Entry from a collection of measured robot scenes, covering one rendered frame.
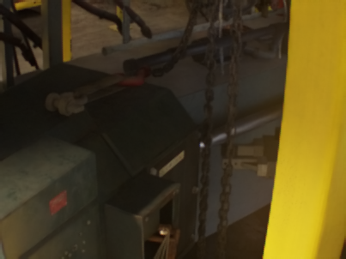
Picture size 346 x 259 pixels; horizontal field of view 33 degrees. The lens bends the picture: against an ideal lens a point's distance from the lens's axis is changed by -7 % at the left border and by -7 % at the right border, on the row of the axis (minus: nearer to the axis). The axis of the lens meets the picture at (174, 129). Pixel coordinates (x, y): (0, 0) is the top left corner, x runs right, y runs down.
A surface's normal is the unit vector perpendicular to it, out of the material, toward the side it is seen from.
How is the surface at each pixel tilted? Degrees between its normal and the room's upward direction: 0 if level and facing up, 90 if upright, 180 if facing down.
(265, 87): 90
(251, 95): 90
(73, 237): 90
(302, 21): 90
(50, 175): 0
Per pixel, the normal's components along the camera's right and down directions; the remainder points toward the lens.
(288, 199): -0.77, 0.28
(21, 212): 0.87, 0.25
